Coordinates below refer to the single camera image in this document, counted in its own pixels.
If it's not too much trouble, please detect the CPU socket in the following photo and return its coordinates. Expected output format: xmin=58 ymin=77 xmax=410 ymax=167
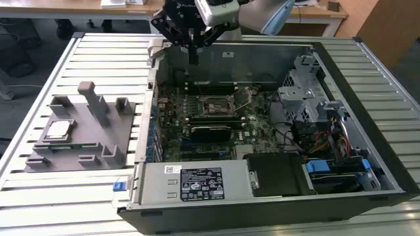
xmin=198 ymin=94 xmax=239 ymax=118

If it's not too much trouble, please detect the thin black cable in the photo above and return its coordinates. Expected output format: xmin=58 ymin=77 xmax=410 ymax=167
xmin=266 ymin=92 xmax=307 ymax=157

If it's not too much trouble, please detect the silver power supply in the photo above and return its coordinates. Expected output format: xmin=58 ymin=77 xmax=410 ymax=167
xmin=129 ymin=159 xmax=254 ymax=206

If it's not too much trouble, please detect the metal socket cover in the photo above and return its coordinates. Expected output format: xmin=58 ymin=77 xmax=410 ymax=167
xmin=229 ymin=85 xmax=259 ymax=110

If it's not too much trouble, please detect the silver CPU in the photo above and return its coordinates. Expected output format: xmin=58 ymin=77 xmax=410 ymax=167
xmin=45 ymin=120 xmax=74 ymax=141

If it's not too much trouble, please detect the silver drive cage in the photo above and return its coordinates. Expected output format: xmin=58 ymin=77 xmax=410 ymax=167
xmin=277 ymin=55 xmax=350 ymax=123

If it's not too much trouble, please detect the hard disk in blue carrier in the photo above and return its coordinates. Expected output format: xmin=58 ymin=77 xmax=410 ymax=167
xmin=303 ymin=158 xmax=373 ymax=195

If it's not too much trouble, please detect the black open PC case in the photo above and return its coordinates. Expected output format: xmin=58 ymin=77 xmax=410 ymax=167
xmin=115 ymin=36 xmax=420 ymax=236

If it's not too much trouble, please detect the white stand foot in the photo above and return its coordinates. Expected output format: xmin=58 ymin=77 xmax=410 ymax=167
xmin=0 ymin=68 xmax=15 ymax=100

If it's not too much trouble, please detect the wooden cabinet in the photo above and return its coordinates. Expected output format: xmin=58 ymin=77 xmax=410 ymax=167
xmin=334 ymin=0 xmax=420 ymax=69

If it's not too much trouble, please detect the black expansion slot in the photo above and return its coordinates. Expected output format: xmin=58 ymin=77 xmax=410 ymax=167
xmin=179 ymin=151 xmax=225 ymax=160

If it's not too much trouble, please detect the black waste bin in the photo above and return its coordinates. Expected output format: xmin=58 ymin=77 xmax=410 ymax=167
xmin=0 ymin=31 xmax=37 ymax=77

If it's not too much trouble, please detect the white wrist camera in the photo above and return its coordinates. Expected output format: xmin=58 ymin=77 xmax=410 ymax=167
xmin=194 ymin=0 xmax=241 ymax=27

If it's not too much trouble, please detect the black plastic fan shroud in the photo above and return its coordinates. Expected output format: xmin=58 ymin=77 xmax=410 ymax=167
xmin=245 ymin=152 xmax=315 ymax=197

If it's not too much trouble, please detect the coloured power wire bundle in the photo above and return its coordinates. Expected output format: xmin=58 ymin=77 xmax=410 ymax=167
xmin=313 ymin=117 xmax=350 ymax=158

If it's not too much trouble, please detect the silver heat sink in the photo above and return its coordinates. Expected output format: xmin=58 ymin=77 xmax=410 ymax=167
xmin=234 ymin=145 xmax=254 ymax=159

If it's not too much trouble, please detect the wooden desk white frame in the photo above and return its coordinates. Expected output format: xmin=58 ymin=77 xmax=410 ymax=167
xmin=281 ymin=0 xmax=349 ymax=37
xmin=0 ymin=0 xmax=161 ymax=34

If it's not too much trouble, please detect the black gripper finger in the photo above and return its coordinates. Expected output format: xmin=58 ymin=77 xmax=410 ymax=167
xmin=193 ymin=22 xmax=230 ymax=65
xmin=149 ymin=9 xmax=194 ymax=65

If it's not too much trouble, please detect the grey parts rack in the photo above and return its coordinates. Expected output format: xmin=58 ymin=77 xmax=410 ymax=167
xmin=23 ymin=81 xmax=137 ymax=174

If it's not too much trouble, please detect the black RAM slot bank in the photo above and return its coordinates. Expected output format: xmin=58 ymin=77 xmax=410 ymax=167
xmin=186 ymin=117 xmax=246 ymax=129
xmin=183 ymin=81 xmax=239 ymax=96

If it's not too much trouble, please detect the green motherboard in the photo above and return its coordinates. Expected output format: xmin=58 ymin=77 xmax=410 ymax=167
xmin=150 ymin=83 xmax=297 ymax=163

